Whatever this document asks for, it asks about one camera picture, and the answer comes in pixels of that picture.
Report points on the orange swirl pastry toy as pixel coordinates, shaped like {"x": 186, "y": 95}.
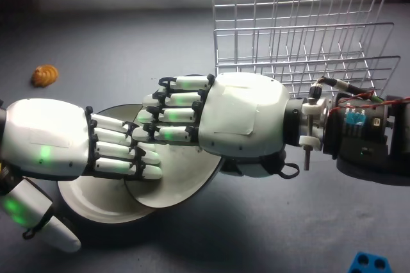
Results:
{"x": 45, "y": 76}

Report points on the blue pentagon block with holes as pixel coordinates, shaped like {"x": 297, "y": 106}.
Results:
{"x": 368, "y": 263}

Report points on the white plate black rim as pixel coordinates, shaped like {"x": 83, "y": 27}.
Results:
{"x": 96, "y": 199}
{"x": 179, "y": 183}

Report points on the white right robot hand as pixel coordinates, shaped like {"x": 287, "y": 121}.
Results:
{"x": 243, "y": 116}

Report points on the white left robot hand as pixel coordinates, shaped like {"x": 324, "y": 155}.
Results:
{"x": 48, "y": 138}

